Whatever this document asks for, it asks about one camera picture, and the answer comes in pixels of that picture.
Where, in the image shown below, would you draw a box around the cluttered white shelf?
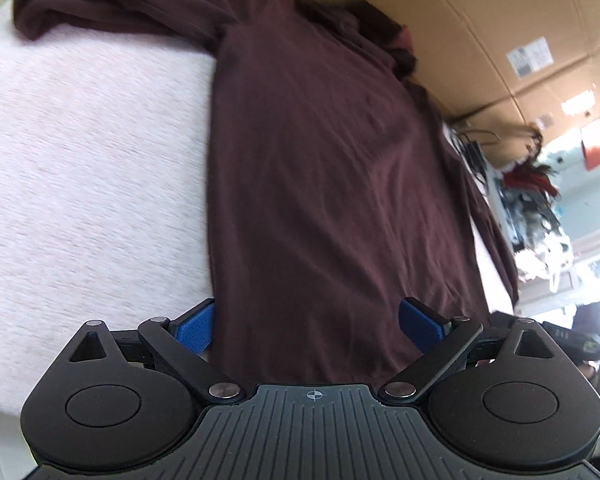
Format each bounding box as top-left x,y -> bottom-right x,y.
500,180 -> 583,307

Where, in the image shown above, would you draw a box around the white shipping label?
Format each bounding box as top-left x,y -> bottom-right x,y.
506,36 -> 555,79

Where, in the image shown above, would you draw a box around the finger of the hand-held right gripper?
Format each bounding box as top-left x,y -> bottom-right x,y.
487,311 -> 520,334

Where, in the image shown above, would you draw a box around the black adapter cable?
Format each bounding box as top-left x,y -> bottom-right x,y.
449,127 -> 502,187

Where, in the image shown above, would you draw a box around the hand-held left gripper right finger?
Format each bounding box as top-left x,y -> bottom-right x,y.
378,297 -> 562,407

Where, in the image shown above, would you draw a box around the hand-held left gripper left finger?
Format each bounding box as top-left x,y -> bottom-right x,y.
67,299 -> 247,406

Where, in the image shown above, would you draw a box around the black power adapter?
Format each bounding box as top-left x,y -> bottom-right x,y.
462,140 -> 487,172

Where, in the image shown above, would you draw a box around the brown cardboard wall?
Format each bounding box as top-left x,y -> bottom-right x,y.
245,0 -> 600,171

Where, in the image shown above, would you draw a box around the maroon hoodie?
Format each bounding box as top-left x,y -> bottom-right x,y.
12,0 -> 520,386

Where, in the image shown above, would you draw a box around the red feather duster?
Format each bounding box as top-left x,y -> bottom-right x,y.
500,157 -> 561,197

